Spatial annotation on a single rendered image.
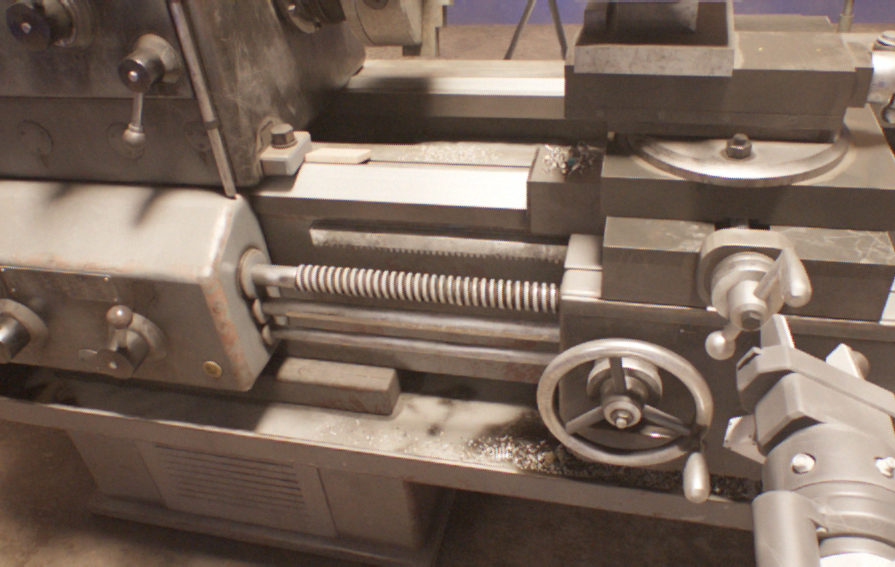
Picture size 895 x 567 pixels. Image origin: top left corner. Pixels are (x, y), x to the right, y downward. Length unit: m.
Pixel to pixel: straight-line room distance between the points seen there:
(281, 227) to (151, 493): 0.80
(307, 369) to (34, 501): 0.90
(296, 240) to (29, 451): 1.17
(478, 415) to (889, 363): 0.64
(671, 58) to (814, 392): 0.41
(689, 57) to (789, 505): 0.51
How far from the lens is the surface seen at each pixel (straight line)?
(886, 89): 0.95
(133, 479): 1.78
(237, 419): 1.39
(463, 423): 1.29
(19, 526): 2.01
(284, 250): 1.21
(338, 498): 1.52
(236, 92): 1.07
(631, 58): 0.85
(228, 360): 1.17
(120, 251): 1.17
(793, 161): 0.89
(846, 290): 0.90
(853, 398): 0.60
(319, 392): 1.33
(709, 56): 0.85
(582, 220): 1.00
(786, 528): 0.48
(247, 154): 1.10
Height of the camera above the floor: 1.35
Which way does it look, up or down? 37 degrees down
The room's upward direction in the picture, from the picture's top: 6 degrees counter-clockwise
